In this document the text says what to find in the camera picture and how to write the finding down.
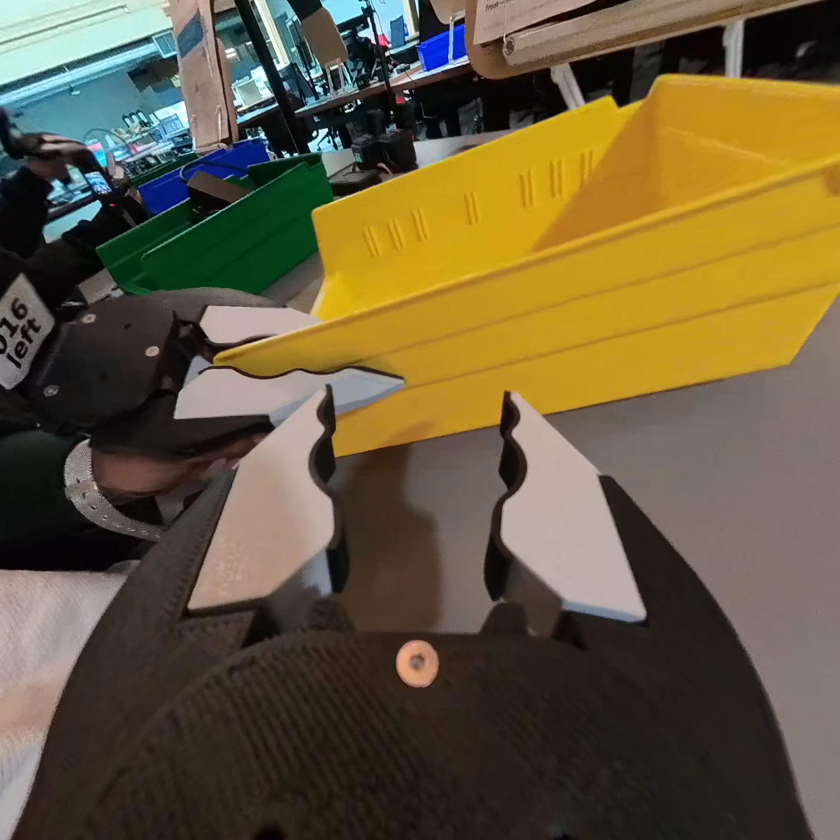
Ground small blue bin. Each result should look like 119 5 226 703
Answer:
417 25 468 72

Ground black pole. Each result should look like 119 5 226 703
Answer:
233 0 315 155

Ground green plastic bin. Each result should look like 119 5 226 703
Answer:
96 154 334 296

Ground blue plastic bin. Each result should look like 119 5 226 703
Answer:
138 139 271 216

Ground yellow plastic bin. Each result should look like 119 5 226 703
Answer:
213 73 840 458

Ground cardboard board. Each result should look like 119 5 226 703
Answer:
465 0 840 81
164 0 238 153

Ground person's left hand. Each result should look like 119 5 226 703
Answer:
92 436 261 500

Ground flat black power adapter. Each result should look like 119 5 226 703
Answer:
328 169 383 196

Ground person's white garment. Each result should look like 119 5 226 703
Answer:
0 561 142 840

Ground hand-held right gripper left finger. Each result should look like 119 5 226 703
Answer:
187 386 350 631

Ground person's left forearm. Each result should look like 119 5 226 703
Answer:
0 427 165 572

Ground black battery chargers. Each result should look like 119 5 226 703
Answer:
350 128 419 175

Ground silver mesh wristwatch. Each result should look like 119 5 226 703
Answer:
63 438 165 542

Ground black and beige board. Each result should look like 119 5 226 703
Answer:
289 0 350 67

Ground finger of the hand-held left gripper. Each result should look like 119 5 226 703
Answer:
197 305 324 363
172 366 406 426

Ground wooden table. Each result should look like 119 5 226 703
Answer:
236 62 476 129

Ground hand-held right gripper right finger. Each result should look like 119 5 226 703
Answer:
484 391 648 636

